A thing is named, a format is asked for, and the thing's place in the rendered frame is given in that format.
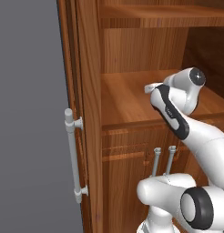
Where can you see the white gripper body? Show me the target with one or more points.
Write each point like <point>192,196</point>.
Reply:
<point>150,88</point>

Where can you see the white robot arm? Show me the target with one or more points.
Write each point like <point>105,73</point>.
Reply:
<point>205,142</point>

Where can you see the wooden cabinet with shelves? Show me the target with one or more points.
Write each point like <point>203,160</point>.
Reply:
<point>132,100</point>

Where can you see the wooden cabinet door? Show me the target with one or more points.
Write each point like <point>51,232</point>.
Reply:
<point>90,91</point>

